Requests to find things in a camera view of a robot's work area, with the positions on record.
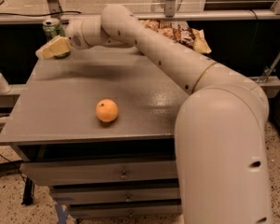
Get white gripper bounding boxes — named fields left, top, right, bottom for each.
left=35, top=16, right=109, bottom=59

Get green soda can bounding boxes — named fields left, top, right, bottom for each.
left=43, top=18, right=70, bottom=59

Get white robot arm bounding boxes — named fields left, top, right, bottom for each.
left=36, top=5, right=273, bottom=224

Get orange fruit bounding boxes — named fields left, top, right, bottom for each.
left=95, top=99, right=119, bottom=122

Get grey drawer cabinet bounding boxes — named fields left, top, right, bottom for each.
left=0, top=21, right=190, bottom=221

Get brown chip bag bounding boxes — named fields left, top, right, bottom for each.
left=140, top=20, right=211, bottom=54

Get top grey drawer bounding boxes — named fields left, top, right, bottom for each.
left=21, top=157, right=177, bottom=187

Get grey drawer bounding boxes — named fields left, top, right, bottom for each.
left=50, top=179, right=180, bottom=205
left=21, top=157, right=177, bottom=187
left=68, top=200, right=182, bottom=219

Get middle grey drawer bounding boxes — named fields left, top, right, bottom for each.
left=50, top=179, right=180, bottom=205

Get bottom grey drawer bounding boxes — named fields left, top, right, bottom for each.
left=68, top=200, right=182, bottom=219

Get black cable on rail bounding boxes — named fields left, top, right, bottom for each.
left=0, top=10, right=82, bottom=18

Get black floor cable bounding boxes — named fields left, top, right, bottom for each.
left=0, top=144, right=26, bottom=183

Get metal frame rail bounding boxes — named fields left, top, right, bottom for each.
left=0, top=9, right=280, bottom=24

